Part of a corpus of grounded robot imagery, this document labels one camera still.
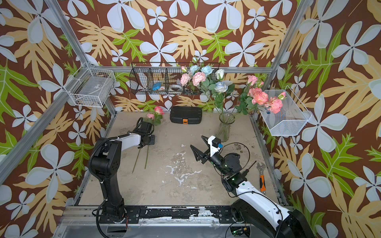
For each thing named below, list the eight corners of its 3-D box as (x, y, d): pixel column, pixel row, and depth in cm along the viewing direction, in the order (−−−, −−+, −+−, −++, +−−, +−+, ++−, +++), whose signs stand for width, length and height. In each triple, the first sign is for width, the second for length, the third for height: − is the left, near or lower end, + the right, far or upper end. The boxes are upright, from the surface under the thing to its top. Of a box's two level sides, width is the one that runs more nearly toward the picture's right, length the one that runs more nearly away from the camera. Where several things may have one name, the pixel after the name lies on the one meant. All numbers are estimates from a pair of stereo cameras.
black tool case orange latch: (170, 125, 115) (169, 119, 109) (171, 110, 125) (170, 104, 120) (202, 125, 115) (202, 119, 109) (201, 110, 125) (201, 104, 120)
